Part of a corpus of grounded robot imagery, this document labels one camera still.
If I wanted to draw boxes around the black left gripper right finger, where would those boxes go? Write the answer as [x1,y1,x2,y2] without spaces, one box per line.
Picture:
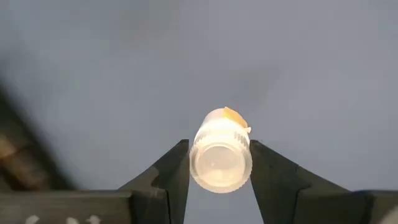
[249,139,398,224]

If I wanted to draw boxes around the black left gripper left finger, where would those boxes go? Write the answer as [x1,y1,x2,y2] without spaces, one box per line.
[0,139,191,224]

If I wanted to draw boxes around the small orange bottle white cap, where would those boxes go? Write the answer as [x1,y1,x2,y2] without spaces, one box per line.
[188,106,253,194]

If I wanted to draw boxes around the blue table mat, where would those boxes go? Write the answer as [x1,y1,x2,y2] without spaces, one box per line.
[0,0,398,224]

